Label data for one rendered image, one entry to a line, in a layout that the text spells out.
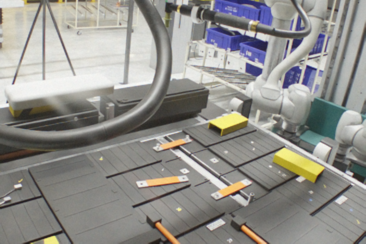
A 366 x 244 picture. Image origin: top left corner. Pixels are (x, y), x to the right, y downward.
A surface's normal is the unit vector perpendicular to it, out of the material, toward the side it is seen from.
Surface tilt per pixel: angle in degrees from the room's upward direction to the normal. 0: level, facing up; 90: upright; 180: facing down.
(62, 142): 81
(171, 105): 90
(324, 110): 90
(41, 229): 0
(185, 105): 90
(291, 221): 0
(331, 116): 90
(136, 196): 0
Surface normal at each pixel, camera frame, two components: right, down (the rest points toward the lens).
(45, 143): 0.13, 0.27
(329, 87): -0.67, 0.23
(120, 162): 0.11, -0.91
